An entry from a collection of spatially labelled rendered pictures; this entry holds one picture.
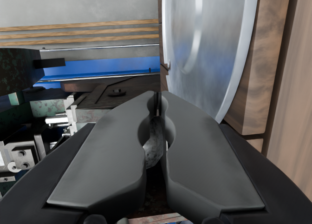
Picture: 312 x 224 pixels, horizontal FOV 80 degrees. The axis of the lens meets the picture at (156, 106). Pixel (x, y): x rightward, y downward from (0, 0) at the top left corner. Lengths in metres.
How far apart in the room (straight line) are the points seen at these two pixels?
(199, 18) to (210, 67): 0.05
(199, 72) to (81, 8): 1.98
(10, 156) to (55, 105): 0.33
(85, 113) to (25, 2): 1.77
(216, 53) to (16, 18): 2.23
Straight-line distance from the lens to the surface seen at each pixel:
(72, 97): 0.94
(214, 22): 0.17
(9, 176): 1.11
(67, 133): 0.99
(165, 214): 0.90
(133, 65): 2.03
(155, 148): 0.87
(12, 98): 1.20
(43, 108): 1.23
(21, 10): 2.31
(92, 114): 0.65
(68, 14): 2.16
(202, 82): 0.20
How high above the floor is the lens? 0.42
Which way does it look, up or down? 6 degrees down
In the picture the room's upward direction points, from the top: 95 degrees counter-clockwise
